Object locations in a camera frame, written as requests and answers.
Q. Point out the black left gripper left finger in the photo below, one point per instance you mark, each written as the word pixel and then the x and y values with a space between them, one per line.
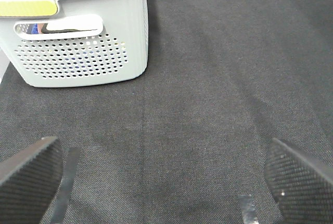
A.
pixel 29 181

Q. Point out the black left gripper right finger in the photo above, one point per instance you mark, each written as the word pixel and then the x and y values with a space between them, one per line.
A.
pixel 301 185

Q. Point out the black tape strip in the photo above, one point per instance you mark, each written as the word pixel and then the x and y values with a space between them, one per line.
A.
pixel 66 186
pixel 247 208

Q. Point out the black fabric table mat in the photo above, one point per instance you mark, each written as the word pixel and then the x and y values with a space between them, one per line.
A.
pixel 181 142

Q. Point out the grey perforated laundry basket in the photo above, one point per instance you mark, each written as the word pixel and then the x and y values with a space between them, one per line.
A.
pixel 73 43

